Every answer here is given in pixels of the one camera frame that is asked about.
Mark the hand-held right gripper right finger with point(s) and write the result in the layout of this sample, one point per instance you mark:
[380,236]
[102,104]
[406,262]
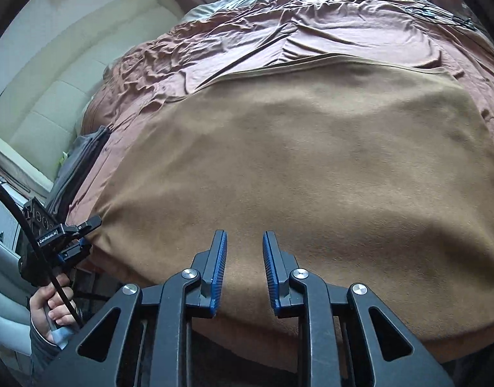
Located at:
[271,274]

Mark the person's left hand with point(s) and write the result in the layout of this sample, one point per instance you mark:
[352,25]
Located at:
[43,306]

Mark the person's left forearm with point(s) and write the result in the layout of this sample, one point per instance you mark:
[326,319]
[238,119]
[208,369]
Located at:
[43,354]

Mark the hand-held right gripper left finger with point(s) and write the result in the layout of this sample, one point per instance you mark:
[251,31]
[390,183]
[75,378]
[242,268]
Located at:
[218,274]

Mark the grey folded clothes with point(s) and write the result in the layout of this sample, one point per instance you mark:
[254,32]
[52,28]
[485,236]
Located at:
[81,161]

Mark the brown printed T-shirt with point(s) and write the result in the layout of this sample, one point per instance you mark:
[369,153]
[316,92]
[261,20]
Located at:
[311,161]

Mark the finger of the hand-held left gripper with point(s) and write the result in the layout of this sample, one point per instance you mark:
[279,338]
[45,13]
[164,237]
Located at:
[85,225]
[75,252]

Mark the grey-green duvet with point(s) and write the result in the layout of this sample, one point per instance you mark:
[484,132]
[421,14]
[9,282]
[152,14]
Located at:
[247,0]

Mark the brown bed blanket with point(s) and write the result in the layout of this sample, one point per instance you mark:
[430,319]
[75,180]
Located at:
[238,44]

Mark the cream padded headboard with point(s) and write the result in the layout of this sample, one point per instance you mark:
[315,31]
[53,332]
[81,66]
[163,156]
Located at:
[69,68]

